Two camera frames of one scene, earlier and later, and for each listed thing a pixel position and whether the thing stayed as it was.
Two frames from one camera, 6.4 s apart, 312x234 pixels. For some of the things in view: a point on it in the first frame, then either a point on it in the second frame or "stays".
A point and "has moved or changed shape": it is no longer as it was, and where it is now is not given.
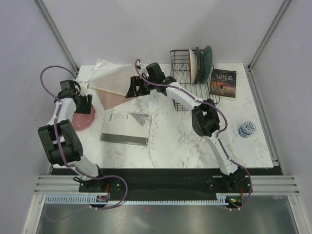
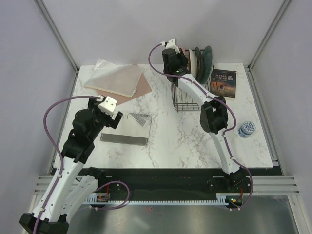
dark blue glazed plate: x=199 y=67 stays
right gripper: x=136 y=81 → x=184 y=59
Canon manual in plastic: x=128 y=128 stays
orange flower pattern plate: x=193 y=66 stays
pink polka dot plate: x=82 y=121 has moved or changed shape
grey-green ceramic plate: x=206 y=65 stays
